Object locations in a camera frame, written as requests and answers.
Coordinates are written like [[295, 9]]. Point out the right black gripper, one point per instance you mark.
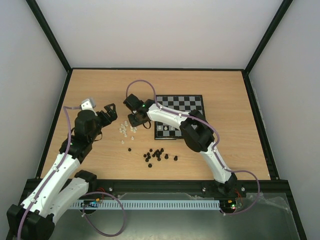
[[136, 117]]

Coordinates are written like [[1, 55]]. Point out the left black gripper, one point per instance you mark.
[[113, 114]]

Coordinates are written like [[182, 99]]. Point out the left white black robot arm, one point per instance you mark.
[[35, 218]]

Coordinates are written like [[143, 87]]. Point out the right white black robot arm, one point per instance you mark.
[[195, 130]]

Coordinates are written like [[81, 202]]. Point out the black grey chess board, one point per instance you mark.
[[185, 103]]

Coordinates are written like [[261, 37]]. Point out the clear plastic sheet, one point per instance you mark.
[[263, 203]]

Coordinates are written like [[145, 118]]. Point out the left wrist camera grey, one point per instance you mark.
[[88, 104]]

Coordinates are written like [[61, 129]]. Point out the black aluminium frame rail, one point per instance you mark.
[[207, 188]]

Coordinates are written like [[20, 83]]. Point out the white slotted cable duct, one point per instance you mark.
[[147, 205]]

